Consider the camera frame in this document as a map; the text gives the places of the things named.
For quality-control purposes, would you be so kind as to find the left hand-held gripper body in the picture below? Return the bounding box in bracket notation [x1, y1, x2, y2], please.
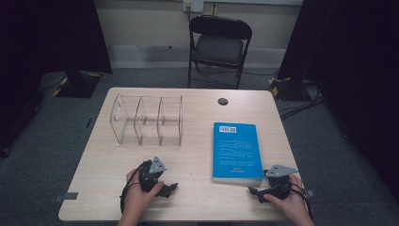
[138, 155, 168, 193]

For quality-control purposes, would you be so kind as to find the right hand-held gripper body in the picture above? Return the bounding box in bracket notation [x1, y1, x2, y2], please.
[264, 164, 299, 201]

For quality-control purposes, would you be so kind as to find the blue book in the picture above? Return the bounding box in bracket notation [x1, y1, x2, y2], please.
[212, 121, 265, 188]

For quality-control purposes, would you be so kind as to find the clear acrylic book rack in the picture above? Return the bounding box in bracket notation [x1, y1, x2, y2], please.
[109, 93, 184, 147]

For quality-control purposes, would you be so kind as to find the person's right hand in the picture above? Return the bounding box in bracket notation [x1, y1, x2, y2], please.
[263, 174, 310, 220]

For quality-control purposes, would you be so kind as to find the person's left hand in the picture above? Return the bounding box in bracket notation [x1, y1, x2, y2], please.
[120, 169, 165, 218]

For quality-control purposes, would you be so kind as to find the grey floor tape strip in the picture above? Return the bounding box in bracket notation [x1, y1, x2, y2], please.
[53, 191, 79, 203]

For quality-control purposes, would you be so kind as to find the black stand base striped tape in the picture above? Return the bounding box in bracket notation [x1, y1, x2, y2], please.
[267, 76, 312, 103]
[52, 70, 104, 99]

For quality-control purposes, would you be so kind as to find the black curtain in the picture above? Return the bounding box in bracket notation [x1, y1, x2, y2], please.
[0, 0, 113, 158]
[277, 0, 399, 203]

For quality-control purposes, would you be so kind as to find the black folding chair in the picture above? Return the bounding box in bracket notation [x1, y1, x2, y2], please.
[187, 14, 253, 90]

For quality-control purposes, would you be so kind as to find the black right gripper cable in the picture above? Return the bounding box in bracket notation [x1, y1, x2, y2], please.
[290, 182, 315, 221]

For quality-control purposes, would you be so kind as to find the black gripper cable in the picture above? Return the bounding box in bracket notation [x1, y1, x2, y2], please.
[120, 160, 152, 215]
[290, 182, 315, 221]

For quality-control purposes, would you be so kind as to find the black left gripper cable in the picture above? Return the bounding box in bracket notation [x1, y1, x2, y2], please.
[120, 160, 152, 215]

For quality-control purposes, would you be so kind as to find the black floor cables bundle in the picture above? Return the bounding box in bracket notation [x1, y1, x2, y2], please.
[277, 79, 326, 121]

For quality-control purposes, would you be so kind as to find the white wall socket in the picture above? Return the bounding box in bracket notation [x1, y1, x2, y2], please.
[183, 0, 205, 13]

